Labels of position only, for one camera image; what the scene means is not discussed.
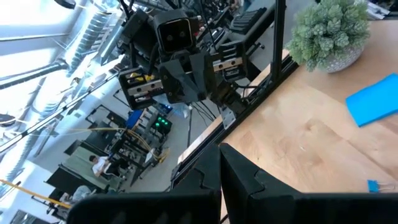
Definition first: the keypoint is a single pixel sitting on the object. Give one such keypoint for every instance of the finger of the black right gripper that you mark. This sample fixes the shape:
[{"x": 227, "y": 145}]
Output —
[
  {"x": 206, "y": 74},
  {"x": 178, "y": 84}
]

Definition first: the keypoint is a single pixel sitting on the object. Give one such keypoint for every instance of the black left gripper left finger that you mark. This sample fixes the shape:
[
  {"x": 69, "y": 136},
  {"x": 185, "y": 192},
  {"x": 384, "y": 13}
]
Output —
[{"x": 199, "y": 180}]

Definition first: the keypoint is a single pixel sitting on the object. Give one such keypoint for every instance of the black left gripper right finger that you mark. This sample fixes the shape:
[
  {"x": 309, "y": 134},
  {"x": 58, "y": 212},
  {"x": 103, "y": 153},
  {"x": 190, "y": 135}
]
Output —
[{"x": 245, "y": 186}]

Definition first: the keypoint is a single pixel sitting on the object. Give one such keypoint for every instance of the blue pen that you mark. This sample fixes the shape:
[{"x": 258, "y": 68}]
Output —
[{"x": 373, "y": 186}]

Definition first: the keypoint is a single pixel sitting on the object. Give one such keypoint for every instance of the blue sticky note pad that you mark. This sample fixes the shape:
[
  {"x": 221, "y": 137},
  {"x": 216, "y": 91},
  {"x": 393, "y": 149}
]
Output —
[{"x": 373, "y": 99}]

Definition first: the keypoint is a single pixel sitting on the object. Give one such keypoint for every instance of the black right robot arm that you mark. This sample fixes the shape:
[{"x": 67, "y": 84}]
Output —
[{"x": 140, "y": 37}]

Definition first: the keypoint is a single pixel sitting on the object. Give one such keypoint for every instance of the black computer green lights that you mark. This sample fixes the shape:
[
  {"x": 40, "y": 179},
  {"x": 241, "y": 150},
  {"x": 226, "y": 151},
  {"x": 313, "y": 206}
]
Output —
[{"x": 163, "y": 124}]

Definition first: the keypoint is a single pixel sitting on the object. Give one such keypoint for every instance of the black keyboard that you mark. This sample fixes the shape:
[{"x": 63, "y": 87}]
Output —
[{"x": 248, "y": 20}]

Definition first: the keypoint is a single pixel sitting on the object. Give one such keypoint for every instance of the person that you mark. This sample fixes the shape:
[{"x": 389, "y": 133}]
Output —
[{"x": 99, "y": 165}]

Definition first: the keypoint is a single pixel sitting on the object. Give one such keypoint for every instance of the green potted artificial plant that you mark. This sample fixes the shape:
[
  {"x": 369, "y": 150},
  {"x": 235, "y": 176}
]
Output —
[{"x": 329, "y": 31}]

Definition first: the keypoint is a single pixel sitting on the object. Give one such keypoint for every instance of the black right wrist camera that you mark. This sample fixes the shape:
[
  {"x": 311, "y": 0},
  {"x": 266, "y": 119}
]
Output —
[{"x": 174, "y": 31}]

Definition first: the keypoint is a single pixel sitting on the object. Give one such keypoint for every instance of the black aluminium table frame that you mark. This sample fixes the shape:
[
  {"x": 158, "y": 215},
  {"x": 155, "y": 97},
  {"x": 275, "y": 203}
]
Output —
[{"x": 278, "y": 37}]

